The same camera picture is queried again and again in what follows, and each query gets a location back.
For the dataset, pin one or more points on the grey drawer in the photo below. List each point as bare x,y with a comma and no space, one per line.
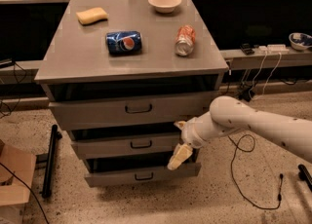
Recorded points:
129,111
126,145
141,175

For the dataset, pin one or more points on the white bowl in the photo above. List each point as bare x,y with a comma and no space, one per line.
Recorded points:
164,6

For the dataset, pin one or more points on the black pole on floor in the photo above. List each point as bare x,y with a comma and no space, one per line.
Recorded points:
47,184

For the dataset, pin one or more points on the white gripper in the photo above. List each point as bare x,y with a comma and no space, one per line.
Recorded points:
189,134

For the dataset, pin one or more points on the grey top drawer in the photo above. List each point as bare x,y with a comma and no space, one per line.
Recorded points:
129,111

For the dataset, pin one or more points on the cardboard box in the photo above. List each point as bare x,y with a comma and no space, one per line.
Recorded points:
16,176

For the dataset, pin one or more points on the yellow sponge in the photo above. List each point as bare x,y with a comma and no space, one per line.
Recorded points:
92,15

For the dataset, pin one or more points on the grey bottom drawer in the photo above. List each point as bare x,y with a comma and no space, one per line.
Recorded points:
141,175

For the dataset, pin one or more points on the grey drawer cabinet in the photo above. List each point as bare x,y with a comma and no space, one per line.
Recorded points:
78,66

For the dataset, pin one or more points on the black remote on ledge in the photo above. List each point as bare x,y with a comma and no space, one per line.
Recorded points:
247,49

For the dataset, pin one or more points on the white power strip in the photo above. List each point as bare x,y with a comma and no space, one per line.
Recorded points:
274,49

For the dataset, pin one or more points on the black bar at right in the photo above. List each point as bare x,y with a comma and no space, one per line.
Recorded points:
305,175

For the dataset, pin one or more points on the orange soda can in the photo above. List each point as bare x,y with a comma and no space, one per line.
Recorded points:
185,40

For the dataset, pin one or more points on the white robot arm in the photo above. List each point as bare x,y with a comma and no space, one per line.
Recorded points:
227,115

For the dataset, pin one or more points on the blue patterned bowl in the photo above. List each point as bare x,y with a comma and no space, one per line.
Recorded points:
300,41

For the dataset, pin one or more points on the blue pepsi can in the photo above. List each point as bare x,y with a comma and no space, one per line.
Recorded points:
123,42

